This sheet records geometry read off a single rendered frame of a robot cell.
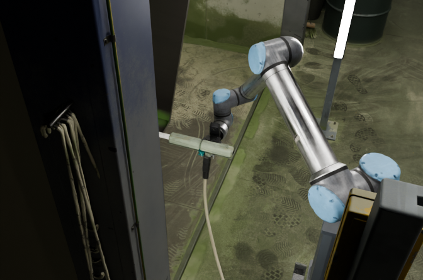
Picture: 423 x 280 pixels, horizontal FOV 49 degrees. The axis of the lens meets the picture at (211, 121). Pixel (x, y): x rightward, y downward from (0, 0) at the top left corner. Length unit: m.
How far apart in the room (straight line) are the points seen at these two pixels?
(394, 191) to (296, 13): 3.21
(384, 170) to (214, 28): 2.57
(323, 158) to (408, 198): 1.08
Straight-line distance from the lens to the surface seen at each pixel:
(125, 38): 0.80
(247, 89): 2.30
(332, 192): 1.68
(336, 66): 3.03
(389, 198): 0.66
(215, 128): 2.21
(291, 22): 3.85
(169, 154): 3.00
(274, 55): 1.82
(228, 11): 3.95
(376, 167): 1.80
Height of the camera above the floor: 2.10
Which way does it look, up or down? 39 degrees down
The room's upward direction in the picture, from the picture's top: 1 degrees clockwise
